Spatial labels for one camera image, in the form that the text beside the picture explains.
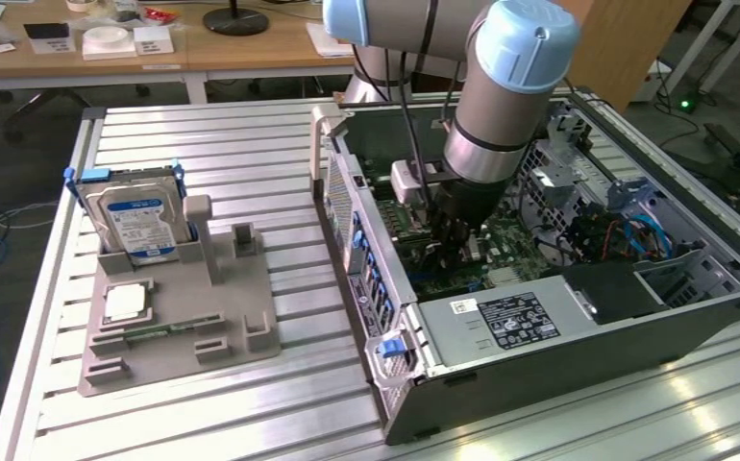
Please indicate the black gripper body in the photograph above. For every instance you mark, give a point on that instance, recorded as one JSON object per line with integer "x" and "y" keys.
{"x": 465, "y": 204}

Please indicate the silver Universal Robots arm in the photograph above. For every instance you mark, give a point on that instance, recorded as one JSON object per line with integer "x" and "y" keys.
{"x": 510, "y": 96}

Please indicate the metal disk bay cage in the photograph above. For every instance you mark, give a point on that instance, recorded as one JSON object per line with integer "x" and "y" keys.
{"x": 556, "y": 187}

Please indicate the green motherboard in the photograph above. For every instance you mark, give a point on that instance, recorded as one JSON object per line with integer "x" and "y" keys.
{"x": 524, "y": 259}

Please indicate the grey power supply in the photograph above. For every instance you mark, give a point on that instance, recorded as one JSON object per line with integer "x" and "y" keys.
{"x": 510, "y": 322}

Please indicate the blue case latch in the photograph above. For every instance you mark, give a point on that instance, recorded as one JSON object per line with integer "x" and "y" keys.
{"x": 389, "y": 348}

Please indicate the open black PC case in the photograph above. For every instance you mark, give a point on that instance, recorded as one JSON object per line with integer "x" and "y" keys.
{"x": 536, "y": 365}

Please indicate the white folded papers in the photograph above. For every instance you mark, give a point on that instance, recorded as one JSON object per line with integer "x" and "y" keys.
{"x": 325, "y": 43}

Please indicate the green indicator light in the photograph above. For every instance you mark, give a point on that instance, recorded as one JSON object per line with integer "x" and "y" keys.
{"x": 685, "y": 103}

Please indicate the wooden cabinet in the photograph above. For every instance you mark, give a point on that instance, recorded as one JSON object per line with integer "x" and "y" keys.
{"x": 625, "y": 43}

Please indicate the hard disk with blue label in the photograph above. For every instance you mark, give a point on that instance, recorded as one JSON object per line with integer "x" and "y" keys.
{"x": 138, "y": 225}

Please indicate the black round lamp base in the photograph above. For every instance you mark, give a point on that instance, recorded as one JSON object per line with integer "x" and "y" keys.
{"x": 235, "y": 21}

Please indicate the green RAM stick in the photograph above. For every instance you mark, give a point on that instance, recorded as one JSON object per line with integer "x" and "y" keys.
{"x": 160, "y": 331}

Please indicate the grey parts rack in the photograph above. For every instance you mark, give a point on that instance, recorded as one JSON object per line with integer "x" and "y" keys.
{"x": 176, "y": 360}

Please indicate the silver CPU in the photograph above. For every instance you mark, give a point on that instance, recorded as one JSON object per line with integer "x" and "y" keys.
{"x": 127, "y": 303}

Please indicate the blue disk caddy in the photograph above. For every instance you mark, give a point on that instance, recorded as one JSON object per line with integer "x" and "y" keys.
{"x": 90, "y": 175}

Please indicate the white labelled box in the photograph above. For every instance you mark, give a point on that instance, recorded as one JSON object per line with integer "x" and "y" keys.
{"x": 154, "y": 41}

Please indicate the red packet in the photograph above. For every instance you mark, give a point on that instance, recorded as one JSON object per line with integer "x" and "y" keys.
{"x": 163, "y": 15}

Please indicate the black chair base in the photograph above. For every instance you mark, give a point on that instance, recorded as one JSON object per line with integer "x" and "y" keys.
{"x": 42, "y": 103}

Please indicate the wooden desk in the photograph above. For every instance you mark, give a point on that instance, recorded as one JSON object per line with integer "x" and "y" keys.
{"x": 36, "y": 67}

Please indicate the black and white box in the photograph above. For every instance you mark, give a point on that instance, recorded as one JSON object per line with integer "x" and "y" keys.
{"x": 51, "y": 38}

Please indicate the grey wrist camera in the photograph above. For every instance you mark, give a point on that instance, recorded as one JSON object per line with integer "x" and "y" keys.
{"x": 408, "y": 182}

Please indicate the white table frame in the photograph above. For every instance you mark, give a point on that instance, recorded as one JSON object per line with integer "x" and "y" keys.
{"x": 721, "y": 48}

